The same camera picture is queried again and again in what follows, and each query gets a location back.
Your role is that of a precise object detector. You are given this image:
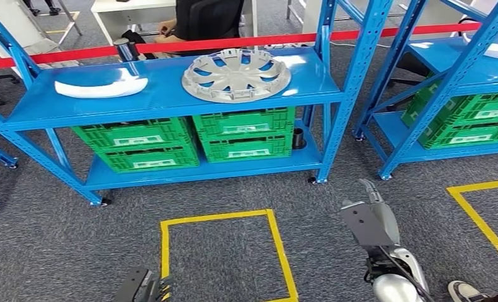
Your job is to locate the black cylinder tube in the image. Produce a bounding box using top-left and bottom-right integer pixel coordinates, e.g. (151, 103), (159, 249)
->
(292, 127), (307, 150)

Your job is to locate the yellow floor tape square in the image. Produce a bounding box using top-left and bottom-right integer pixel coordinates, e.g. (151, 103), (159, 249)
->
(446, 179), (498, 272)
(159, 208), (300, 302)

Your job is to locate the white curved plastic part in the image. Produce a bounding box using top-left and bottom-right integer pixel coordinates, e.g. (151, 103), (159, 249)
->
(54, 67), (149, 99)

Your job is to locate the silver plastic wheel hubcap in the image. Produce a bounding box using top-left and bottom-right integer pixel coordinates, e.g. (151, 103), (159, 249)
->
(181, 48), (293, 104)

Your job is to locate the red barrier belt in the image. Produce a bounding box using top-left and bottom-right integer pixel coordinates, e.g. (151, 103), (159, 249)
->
(0, 21), (498, 71)

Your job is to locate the person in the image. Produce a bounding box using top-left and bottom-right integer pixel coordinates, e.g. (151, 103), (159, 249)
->
(447, 280), (498, 302)
(153, 0), (246, 57)
(21, 0), (62, 17)

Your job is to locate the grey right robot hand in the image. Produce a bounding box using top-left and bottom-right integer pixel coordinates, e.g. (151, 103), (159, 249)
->
(358, 179), (401, 247)

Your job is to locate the green plastic crate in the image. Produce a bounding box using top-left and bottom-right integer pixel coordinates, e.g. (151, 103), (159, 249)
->
(191, 107), (297, 141)
(71, 117), (196, 154)
(200, 133), (295, 164)
(419, 123), (498, 151)
(400, 75), (498, 128)
(96, 143), (201, 174)

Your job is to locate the black mesh office chair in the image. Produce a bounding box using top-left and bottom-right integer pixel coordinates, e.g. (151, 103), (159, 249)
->
(188, 0), (246, 43)

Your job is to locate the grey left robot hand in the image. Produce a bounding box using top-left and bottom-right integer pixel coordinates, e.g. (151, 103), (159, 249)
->
(150, 275), (175, 302)

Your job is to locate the black barrier post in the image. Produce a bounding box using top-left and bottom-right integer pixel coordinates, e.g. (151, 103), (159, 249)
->
(112, 38), (140, 63)

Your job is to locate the white table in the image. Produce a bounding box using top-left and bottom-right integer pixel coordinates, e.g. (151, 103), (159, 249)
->
(286, 0), (456, 38)

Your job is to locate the grey fabric bag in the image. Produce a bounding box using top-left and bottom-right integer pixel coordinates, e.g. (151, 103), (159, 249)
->
(21, 36), (81, 69)

